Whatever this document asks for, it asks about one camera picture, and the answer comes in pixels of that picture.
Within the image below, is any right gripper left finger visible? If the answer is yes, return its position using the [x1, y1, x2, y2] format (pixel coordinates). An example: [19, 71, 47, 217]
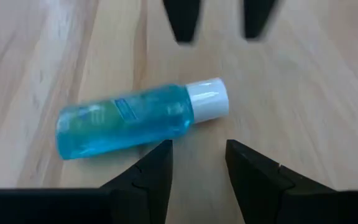
[0, 139, 174, 224]

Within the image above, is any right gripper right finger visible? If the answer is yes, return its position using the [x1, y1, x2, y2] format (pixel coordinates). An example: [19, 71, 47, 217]
[225, 139, 358, 224]

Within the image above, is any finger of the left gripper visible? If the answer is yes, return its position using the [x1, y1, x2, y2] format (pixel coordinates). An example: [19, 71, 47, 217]
[243, 0, 280, 41]
[162, 0, 203, 45]

